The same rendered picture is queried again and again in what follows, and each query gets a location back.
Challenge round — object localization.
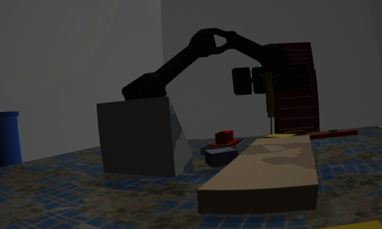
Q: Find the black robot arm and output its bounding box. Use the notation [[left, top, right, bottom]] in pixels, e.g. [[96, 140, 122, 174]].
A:
[[122, 28, 293, 101]]

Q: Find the tan floor panel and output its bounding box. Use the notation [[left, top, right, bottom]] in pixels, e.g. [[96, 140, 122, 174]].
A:
[[197, 135, 318, 214]]

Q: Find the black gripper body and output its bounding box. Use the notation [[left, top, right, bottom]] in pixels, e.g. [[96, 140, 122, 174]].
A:
[[232, 65, 309, 95]]

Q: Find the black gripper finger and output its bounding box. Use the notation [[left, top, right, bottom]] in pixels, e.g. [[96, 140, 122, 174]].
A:
[[272, 66, 290, 93], [252, 67, 266, 94]]

